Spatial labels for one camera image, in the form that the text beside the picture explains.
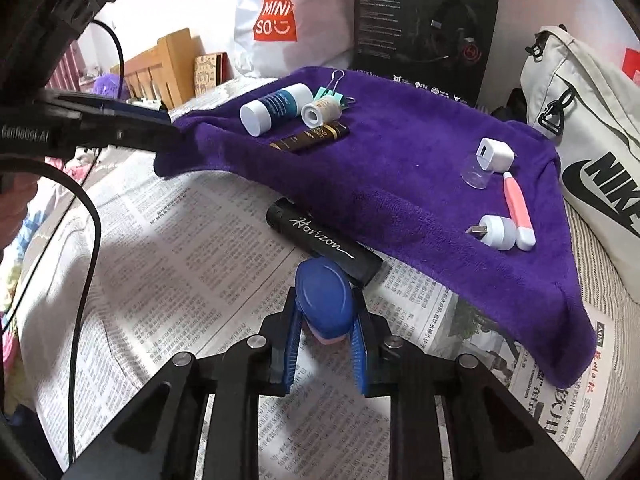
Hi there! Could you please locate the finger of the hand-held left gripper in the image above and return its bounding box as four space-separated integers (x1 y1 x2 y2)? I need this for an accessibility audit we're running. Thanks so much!
47 89 173 123
75 110 187 153

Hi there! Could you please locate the wooden furniture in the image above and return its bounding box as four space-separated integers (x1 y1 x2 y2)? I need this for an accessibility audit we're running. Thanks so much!
110 28 196 108

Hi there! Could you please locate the blue oval object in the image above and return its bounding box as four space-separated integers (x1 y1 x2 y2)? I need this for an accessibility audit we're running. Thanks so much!
295 259 355 346

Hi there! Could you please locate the small beige roll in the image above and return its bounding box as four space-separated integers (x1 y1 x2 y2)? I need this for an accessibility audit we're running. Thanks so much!
301 96 344 130

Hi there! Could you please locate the white charger plug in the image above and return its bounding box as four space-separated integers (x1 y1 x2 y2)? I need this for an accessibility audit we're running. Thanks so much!
475 136 516 173

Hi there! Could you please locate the white bottle blue label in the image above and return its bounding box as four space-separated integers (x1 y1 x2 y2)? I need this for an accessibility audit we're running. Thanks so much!
240 83 314 137

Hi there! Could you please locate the black headset box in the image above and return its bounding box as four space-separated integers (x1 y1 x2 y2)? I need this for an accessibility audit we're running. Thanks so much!
352 0 502 108

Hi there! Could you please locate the purple plush object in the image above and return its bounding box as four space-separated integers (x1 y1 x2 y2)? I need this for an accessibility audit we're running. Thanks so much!
94 74 126 102

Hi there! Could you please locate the purple towel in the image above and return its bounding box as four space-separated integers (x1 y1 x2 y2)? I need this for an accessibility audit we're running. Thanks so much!
152 66 598 390

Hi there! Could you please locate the white shoulder bag black logo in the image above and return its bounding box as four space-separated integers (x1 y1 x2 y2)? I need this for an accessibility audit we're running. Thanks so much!
492 25 640 281

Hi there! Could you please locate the white round usb light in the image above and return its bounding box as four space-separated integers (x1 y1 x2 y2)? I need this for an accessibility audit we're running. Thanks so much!
467 214 517 251

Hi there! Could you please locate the black tube gold print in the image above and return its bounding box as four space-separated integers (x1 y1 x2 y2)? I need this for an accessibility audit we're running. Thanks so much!
268 121 349 153

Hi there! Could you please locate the person's left hand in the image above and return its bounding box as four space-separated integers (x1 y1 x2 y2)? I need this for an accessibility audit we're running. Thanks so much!
0 177 40 257

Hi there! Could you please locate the floral bedding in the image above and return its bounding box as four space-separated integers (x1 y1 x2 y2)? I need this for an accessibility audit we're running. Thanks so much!
0 152 101 341

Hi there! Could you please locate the patterned brown board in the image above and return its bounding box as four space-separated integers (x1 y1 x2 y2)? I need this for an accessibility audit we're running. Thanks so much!
194 52 231 98

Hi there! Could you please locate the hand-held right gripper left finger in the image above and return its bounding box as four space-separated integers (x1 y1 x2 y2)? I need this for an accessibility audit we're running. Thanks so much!
62 287 305 480

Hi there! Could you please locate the red bag white print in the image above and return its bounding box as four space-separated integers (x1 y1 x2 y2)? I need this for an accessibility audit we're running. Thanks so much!
622 47 640 86

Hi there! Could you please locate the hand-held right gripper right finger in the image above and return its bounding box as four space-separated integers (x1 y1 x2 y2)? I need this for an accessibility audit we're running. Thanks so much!
350 287 586 480

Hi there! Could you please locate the pink and white tool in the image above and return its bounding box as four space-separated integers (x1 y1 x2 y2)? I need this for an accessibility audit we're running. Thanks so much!
501 171 537 252

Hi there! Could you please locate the small clear cup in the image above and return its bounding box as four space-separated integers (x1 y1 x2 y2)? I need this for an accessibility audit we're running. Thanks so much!
460 152 495 191

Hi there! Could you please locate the newspaper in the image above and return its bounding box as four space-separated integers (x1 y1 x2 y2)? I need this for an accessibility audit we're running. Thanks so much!
15 150 636 480

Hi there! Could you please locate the black case white script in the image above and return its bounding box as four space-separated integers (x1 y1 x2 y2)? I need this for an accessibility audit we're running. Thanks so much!
266 197 385 288

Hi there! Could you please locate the white plastic bag red logo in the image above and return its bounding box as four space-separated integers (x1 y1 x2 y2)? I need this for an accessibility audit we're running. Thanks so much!
233 0 357 80

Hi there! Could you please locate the green binder clip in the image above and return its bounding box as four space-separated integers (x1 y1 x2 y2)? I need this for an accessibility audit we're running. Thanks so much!
314 69 357 110

